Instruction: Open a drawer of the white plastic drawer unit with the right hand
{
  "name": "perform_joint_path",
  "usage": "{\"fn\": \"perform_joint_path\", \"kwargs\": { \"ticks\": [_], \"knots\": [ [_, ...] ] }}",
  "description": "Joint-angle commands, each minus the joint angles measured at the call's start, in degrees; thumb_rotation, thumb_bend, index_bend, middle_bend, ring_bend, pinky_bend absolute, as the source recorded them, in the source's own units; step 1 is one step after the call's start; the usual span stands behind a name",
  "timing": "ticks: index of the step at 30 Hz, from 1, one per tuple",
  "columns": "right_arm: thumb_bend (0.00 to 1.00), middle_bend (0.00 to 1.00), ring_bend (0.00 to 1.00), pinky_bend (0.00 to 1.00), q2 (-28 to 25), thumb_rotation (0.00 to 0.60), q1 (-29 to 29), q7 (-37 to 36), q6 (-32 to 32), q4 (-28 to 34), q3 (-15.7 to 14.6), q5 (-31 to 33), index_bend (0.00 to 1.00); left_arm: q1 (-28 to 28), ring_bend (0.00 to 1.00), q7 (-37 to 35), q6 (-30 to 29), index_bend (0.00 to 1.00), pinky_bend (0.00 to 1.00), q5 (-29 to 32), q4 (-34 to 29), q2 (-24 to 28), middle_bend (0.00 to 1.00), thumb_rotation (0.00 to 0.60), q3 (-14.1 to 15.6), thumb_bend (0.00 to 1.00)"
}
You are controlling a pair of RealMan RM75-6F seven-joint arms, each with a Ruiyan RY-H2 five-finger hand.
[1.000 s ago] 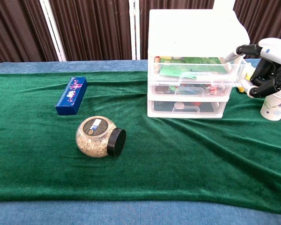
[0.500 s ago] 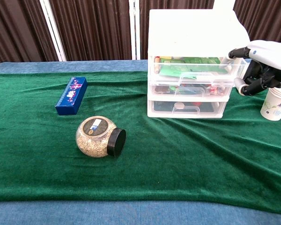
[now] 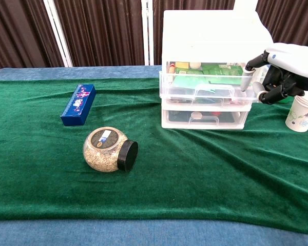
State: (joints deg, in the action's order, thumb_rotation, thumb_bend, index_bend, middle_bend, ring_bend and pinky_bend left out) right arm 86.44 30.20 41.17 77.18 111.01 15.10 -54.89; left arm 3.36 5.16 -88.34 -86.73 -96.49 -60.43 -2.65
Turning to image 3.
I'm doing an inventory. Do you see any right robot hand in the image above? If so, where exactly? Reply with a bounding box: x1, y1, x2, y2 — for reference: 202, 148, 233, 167
242, 43, 308, 106

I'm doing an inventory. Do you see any clear plastic drawer with packets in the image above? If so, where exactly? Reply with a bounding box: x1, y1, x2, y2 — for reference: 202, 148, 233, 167
159, 60, 270, 104

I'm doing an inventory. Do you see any stack of white boxes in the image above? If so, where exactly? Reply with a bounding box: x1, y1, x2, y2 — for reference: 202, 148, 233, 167
159, 9, 273, 130

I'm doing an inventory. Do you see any long blue printed box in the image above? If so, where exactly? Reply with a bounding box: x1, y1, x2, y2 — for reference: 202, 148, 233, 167
60, 84, 97, 127

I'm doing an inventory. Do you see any white paper cup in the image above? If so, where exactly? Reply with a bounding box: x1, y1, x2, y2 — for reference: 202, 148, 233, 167
285, 91, 308, 133

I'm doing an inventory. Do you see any green snack packet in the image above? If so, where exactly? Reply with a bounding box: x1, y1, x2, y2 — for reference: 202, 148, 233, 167
173, 75, 217, 91

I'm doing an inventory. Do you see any green velvet cloth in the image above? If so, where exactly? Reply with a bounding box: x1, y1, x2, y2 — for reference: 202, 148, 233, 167
0, 76, 308, 235

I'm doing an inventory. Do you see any round grain jar black lid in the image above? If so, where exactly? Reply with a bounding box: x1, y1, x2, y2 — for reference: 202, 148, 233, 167
82, 127, 139, 173

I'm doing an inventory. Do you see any blue table cover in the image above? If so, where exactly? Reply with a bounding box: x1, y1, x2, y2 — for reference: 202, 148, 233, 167
0, 65, 308, 246

